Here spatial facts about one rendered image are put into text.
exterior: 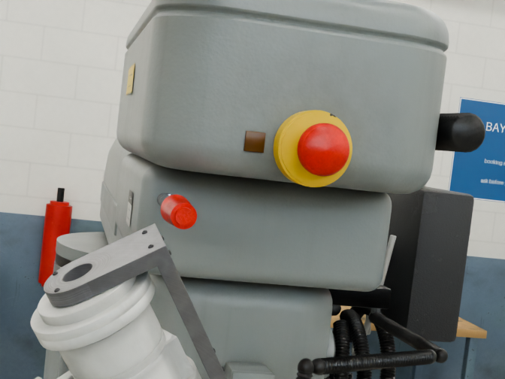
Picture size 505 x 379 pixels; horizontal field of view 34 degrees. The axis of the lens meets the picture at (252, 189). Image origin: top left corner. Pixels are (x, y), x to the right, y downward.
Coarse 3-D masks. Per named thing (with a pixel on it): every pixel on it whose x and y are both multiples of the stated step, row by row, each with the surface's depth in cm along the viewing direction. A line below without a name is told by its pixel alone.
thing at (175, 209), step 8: (160, 200) 72; (168, 200) 64; (176, 200) 63; (184, 200) 63; (168, 208) 62; (176, 208) 61; (184, 208) 61; (192, 208) 61; (168, 216) 62; (176, 216) 61; (184, 216) 61; (192, 216) 61; (176, 224) 61; (184, 224) 61; (192, 224) 61
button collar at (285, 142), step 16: (304, 112) 65; (320, 112) 65; (288, 128) 64; (304, 128) 65; (288, 144) 65; (288, 160) 65; (288, 176) 65; (304, 176) 65; (320, 176) 65; (336, 176) 66
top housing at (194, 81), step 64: (192, 0) 65; (256, 0) 65; (320, 0) 67; (384, 0) 69; (128, 64) 96; (192, 64) 65; (256, 64) 66; (320, 64) 67; (384, 64) 68; (128, 128) 85; (192, 128) 66; (256, 128) 66; (384, 128) 68; (384, 192) 71
